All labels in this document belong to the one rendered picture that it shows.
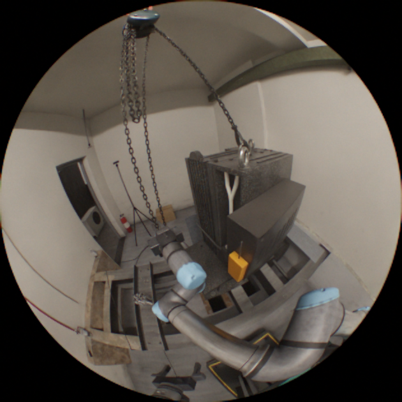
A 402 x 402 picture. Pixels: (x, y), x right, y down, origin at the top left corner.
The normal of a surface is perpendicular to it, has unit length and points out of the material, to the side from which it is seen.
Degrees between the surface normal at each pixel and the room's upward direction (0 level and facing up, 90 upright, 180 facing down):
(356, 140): 90
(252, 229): 0
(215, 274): 0
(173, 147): 90
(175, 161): 90
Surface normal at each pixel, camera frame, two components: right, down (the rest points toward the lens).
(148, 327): -0.14, -0.84
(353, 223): -0.94, 0.29
